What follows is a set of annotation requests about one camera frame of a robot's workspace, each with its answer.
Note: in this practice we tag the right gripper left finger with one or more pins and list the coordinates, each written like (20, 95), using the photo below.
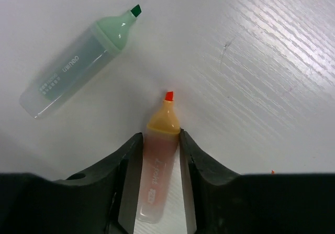
(99, 199)

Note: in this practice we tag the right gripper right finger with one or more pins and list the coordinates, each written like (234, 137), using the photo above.
(219, 200)

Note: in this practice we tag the orange pastel marker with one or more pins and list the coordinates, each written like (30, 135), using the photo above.
(159, 148)

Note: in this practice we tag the green pastel marker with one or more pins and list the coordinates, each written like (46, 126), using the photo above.
(74, 67)

